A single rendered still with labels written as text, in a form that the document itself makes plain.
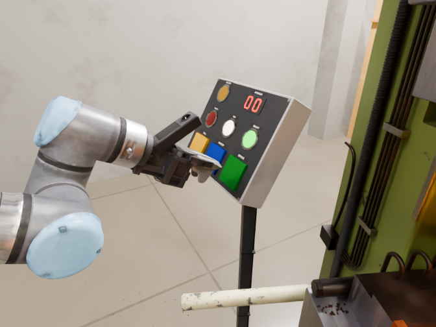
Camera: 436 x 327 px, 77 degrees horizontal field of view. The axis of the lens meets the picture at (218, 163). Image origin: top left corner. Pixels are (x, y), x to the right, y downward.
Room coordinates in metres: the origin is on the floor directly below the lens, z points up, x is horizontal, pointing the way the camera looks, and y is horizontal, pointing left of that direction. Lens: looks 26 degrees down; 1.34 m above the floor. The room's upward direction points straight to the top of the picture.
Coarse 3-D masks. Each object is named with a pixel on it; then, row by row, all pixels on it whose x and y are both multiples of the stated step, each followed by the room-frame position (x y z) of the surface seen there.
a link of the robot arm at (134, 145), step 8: (128, 120) 0.50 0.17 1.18; (128, 128) 0.47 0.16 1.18; (136, 128) 0.48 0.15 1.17; (144, 128) 0.50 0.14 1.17; (128, 136) 0.46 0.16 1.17; (136, 136) 0.47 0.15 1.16; (144, 136) 0.48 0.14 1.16; (128, 144) 0.46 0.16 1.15; (136, 144) 0.46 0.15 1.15; (144, 144) 0.47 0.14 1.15; (120, 152) 0.45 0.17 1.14; (128, 152) 0.45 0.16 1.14; (136, 152) 0.46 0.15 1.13; (120, 160) 0.45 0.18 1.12; (128, 160) 0.45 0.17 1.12; (136, 160) 0.46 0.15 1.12
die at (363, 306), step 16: (384, 272) 0.32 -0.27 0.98; (416, 272) 0.32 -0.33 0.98; (432, 272) 0.32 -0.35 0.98; (352, 288) 0.31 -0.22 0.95; (368, 288) 0.29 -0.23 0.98; (384, 288) 0.29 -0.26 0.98; (400, 288) 0.29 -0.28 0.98; (416, 288) 0.29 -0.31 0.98; (432, 288) 0.29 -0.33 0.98; (352, 304) 0.30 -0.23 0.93; (368, 304) 0.28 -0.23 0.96; (384, 304) 0.26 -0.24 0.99; (400, 304) 0.26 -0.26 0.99; (416, 304) 0.26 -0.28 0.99; (432, 304) 0.26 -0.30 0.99; (368, 320) 0.27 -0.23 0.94; (384, 320) 0.24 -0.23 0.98; (400, 320) 0.23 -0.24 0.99; (416, 320) 0.23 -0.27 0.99; (432, 320) 0.23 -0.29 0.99
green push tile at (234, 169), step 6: (234, 156) 0.64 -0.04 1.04; (228, 162) 0.64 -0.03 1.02; (234, 162) 0.63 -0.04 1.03; (240, 162) 0.61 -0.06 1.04; (228, 168) 0.63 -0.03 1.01; (234, 168) 0.62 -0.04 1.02; (240, 168) 0.60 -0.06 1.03; (246, 168) 0.59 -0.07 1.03; (222, 174) 0.64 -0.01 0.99; (228, 174) 0.62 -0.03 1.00; (234, 174) 0.60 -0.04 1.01; (240, 174) 0.59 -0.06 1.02; (222, 180) 0.62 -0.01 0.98; (228, 180) 0.61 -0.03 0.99; (234, 180) 0.59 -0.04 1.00; (240, 180) 0.59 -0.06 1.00; (228, 186) 0.59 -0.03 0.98; (234, 186) 0.58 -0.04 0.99
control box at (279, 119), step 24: (216, 96) 0.86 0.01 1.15; (240, 96) 0.77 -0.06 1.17; (264, 96) 0.69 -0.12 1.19; (288, 96) 0.63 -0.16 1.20; (216, 120) 0.79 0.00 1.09; (240, 120) 0.71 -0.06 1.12; (264, 120) 0.64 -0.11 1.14; (288, 120) 0.61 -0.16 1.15; (240, 144) 0.66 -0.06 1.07; (264, 144) 0.60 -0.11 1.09; (288, 144) 0.62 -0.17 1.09; (264, 168) 0.58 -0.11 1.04; (240, 192) 0.56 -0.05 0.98; (264, 192) 0.58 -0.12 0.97
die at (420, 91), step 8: (432, 32) 0.32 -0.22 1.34; (432, 40) 0.31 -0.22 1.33; (432, 48) 0.31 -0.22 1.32; (424, 56) 0.32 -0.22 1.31; (432, 56) 0.31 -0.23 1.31; (424, 64) 0.31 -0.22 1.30; (432, 64) 0.30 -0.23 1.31; (424, 72) 0.31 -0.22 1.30; (432, 72) 0.30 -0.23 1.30; (424, 80) 0.31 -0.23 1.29; (432, 80) 0.30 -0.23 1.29; (416, 88) 0.31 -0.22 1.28; (424, 88) 0.30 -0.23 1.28; (432, 88) 0.29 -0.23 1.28; (416, 96) 0.31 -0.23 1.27; (424, 96) 0.30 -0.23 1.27; (432, 96) 0.29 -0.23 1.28
